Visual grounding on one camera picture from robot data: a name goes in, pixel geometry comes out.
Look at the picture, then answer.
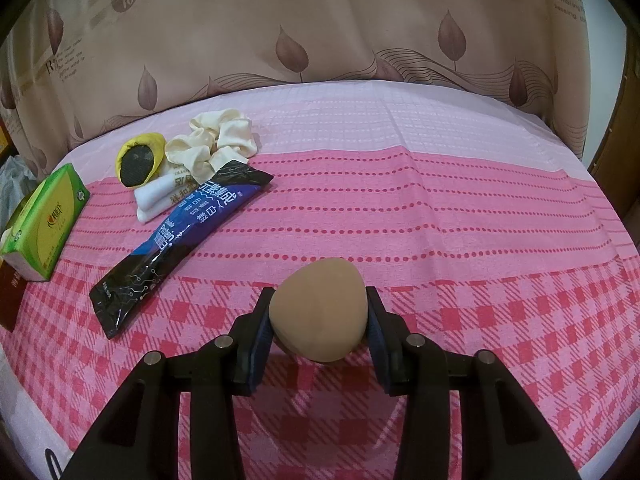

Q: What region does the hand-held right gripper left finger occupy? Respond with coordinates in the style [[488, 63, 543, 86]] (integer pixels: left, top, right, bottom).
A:
[[65, 287, 278, 480]]

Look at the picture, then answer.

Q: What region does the white towel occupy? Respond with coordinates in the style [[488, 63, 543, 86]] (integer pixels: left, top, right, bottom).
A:
[[134, 172, 201, 224]]

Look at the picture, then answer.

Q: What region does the yellow and black puff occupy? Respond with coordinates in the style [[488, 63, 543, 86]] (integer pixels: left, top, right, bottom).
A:
[[116, 131, 166, 189]]

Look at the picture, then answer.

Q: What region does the cream satin scrunchie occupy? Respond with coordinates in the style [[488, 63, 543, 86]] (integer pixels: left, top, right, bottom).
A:
[[164, 108, 257, 186]]

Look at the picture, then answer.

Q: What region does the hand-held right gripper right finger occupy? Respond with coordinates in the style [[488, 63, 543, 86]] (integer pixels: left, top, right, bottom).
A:
[[365, 286, 583, 480]]

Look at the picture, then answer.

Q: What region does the black and blue packet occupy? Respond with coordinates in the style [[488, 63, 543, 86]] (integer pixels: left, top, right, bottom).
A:
[[89, 159, 274, 340]]

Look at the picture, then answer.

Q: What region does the green tissue box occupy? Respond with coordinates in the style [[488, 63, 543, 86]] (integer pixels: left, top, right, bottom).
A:
[[0, 165, 91, 282]]

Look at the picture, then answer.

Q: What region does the grey plastic cover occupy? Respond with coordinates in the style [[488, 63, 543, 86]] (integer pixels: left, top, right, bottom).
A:
[[0, 155, 41, 196]]

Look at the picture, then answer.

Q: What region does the beige printed curtain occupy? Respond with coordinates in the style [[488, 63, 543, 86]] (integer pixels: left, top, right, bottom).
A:
[[0, 0, 601, 181]]

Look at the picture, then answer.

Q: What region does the beige makeup sponge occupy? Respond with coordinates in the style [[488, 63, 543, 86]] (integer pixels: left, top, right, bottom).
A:
[[269, 258, 375, 363]]

